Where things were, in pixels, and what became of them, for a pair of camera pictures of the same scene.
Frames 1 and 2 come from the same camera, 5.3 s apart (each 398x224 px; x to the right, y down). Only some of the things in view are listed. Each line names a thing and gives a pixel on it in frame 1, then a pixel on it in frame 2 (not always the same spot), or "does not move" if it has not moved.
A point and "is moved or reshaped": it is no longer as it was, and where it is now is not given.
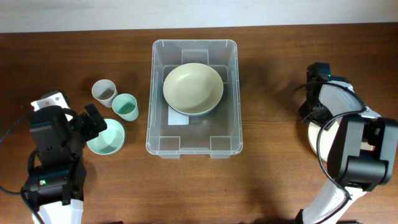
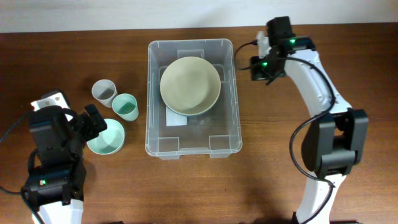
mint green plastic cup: (125, 105) does not move
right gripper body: (314, 111) → (264, 68)
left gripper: (83, 121) does not move
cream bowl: (326, 139) is moved or reshaped
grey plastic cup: (105, 91) does not move
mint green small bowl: (109, 141) does not move
